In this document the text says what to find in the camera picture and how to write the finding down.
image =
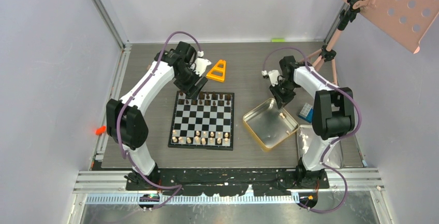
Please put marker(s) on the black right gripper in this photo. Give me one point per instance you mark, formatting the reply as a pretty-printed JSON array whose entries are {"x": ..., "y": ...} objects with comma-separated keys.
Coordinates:
[{"x": 281, "y": 101}]

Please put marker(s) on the silver tin lid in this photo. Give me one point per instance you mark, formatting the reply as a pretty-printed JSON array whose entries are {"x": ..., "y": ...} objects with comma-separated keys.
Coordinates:
[{"x": 311, "y": 147}]

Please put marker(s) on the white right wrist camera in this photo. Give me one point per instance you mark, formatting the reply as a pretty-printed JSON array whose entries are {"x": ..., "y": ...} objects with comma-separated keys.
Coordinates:
[{"x": 272, "y": 75}]

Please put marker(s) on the pink music stand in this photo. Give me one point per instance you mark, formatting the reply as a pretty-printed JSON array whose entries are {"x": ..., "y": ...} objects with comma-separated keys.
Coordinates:
[{"x": 405, "y": 21}]

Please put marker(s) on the orange triangular plastic frame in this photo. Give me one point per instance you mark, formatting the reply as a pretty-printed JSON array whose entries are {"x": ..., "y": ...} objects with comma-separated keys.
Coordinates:
[{"x": 218, "y": 71}]

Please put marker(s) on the black white chess board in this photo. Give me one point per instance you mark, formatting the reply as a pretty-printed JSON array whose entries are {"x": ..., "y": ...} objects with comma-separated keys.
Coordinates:
[{"x": 202, "y": 123}]

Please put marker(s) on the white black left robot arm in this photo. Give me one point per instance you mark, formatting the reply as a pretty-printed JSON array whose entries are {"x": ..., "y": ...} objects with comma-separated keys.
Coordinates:
[{"x": 125, "y": 117}]

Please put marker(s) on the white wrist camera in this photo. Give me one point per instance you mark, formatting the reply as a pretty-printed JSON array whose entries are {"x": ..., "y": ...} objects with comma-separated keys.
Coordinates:
[
  {"x": 272, "y": 75},
  {"x": 200, "y": 64}
]

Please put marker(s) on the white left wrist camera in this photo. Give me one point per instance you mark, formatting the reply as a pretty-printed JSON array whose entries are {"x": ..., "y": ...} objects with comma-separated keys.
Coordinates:
[{"x": 200, "y": 64}]

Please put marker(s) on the orange red block left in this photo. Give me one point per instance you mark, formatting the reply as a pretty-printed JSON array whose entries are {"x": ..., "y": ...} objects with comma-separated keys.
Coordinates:
[{"x": 101, "y": 130}]

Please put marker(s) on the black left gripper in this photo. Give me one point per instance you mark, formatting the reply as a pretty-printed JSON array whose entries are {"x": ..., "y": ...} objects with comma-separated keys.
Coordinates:
[{"x": 192, "y": 91}]

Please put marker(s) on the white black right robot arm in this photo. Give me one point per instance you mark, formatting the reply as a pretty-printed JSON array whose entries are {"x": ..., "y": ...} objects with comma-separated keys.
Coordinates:
[{"x": 333, "y": 111}]

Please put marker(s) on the blue box of bits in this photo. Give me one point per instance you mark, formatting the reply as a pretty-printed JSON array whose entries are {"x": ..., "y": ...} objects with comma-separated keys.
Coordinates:
[{"x": 306, "y": 113}]

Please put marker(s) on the gold tin box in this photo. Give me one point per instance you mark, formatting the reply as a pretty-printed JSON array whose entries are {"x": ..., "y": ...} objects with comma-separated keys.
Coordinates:
[{"x": 267, "y": 127}]

